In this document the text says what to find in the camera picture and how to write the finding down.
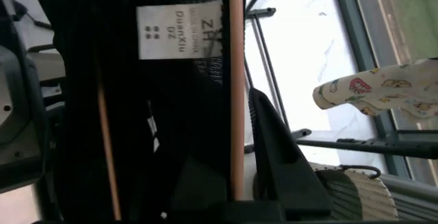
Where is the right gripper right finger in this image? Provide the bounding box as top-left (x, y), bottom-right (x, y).
top-left (248, 87), bottom-right (332, 222)

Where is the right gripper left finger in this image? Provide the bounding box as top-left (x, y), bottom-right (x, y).
top-left (177, 158), bottom-right (229, 219)

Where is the black garment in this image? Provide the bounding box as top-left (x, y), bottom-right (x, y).
top-left (30, 0), bottom-right (247, 222)

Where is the pink clothes hanger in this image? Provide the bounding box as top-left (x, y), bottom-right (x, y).
top-left (96, 0), bottom-right (246, 222)

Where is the cream printed garment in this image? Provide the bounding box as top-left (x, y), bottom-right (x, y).
top-left (311, 58), bottom-right (438, 124)

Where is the white laundry basket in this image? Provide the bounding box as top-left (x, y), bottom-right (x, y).
top-left (309, 162), bottom-right (400, 222)

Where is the black clothes rack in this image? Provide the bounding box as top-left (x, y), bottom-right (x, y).
top-left (243, 0), bottom-right (438, 160)

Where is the beige curtain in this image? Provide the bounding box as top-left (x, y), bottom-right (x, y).
top-left (379, 174), bottom-right (438, 222)

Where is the window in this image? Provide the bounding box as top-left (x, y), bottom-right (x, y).
top-left (330, 0), bottom-right (438, 187)

